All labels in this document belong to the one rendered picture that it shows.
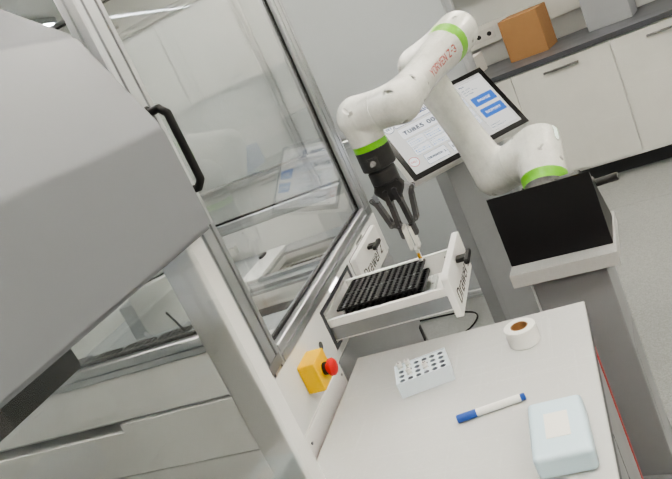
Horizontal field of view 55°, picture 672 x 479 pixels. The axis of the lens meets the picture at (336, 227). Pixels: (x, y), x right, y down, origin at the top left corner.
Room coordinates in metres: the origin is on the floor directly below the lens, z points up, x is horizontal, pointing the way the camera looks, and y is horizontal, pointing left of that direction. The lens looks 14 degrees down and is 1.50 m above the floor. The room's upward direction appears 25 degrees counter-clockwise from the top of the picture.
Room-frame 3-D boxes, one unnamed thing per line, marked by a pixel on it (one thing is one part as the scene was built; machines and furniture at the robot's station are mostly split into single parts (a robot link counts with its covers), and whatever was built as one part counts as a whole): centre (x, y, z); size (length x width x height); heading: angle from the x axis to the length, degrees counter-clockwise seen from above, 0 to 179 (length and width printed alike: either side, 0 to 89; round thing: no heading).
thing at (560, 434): (0.93, -0.20, 0.78); 0.15 x 0.10 x 0.04; 160
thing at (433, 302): (1.61, -0.04, 0.86); 0.40 x 0.26 x 0.06; 68
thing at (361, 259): (1.95, -0.06, 0.87); 0.29 x 0.02 x 0.11; 158
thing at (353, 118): (1.64, -0.17, 1.30); 0.13 x 0.11 x 0.14; 49
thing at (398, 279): (1.61, -0.05, 0.87); 0.22 x 0.18 x 0.06; 68
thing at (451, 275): (1.53, -0.23, 0.87); 0.29 x 0.02 x 0.11; 158
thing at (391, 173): (1.65, -0.17, 1.13); 0.08 x 0.07 x 0.09; 67
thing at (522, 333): (1.28, -0.27, 0.78); 0.07 x 0.07 x 0.04
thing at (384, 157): (1.65, -0.17, 1.20); 0.12 x 0.09 x 0.06; 157
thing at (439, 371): (1.31, -0.04, 0.78); 0.12 x 0.08 x 0.04; 82
